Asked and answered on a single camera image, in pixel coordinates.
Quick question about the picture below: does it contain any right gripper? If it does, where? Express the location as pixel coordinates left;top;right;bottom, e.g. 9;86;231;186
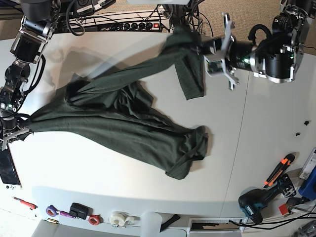
0;116;32;150

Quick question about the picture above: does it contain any white paper roll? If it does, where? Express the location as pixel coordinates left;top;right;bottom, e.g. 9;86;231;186
140;212;162;237

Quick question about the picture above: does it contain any teal black power drill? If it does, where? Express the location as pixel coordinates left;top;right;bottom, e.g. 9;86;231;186
238;174;297;225

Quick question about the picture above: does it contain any red screwdriver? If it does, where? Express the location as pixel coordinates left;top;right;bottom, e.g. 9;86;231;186
12;197;37;210

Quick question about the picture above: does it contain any black action camera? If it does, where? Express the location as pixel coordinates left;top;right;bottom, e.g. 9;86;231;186
69;202;89;220

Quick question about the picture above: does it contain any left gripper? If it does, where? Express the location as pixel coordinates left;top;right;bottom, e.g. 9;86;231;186
197;12;239;90

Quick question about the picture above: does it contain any dark green t-shirt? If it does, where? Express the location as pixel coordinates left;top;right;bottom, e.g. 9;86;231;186
26;27;208;180

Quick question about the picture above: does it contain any red tape roll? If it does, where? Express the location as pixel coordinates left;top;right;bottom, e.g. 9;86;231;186
88;215;101;226

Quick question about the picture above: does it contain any orange black utility knife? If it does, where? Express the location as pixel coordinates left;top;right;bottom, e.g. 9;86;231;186
263;154;295;189

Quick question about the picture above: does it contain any blue box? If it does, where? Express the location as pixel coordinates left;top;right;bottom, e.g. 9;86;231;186
299;168;316;200

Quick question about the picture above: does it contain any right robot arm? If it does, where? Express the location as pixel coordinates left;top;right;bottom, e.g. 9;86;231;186
0;0;61;150

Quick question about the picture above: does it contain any clear tape dispenser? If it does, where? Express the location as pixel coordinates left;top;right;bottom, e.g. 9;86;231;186
108;211;140;228

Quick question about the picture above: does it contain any purple tape roll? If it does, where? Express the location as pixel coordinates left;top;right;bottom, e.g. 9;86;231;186
46;205;58;217

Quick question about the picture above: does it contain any white handheld game console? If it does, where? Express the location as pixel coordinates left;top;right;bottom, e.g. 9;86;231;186
0;148;22;190

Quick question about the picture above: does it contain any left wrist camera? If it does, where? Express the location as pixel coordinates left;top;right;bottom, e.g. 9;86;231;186
204;55;224;77

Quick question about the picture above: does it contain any black power strip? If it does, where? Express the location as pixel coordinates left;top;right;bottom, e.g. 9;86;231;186
97;22;169;33

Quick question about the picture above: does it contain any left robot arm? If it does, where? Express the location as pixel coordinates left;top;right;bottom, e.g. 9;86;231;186
196;0;316;90

